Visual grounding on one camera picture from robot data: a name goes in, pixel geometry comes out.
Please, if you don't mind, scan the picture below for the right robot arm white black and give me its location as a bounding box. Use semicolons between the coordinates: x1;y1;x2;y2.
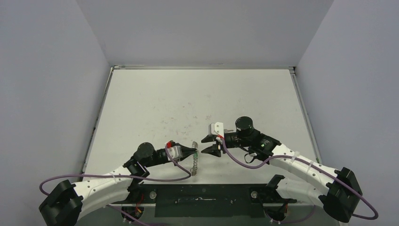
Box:
201;116;362;223

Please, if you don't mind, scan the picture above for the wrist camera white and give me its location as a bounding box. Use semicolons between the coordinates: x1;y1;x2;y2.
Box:
208;122;224;137
165;141;183;161

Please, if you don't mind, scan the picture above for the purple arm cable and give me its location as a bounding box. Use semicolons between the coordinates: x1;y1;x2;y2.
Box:
39;145;192;226
218;137;379;225

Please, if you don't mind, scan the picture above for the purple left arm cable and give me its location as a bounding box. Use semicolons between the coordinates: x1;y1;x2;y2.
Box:
39;145;192;226

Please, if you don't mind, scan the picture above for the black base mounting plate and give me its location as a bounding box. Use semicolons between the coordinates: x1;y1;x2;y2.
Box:
118;184;297;218

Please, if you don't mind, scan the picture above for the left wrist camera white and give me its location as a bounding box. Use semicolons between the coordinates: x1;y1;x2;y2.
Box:
165;141;183;161

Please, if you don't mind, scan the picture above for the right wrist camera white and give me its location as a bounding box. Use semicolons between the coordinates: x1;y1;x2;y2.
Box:
208;122;224;137

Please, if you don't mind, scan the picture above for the metal disc with key rings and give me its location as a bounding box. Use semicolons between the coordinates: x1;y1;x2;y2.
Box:
191;141;199;176

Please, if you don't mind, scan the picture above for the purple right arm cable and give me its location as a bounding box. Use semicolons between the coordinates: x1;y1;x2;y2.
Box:
218;137;379;225

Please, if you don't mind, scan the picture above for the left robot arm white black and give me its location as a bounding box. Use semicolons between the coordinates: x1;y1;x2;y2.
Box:
39;141;198;226

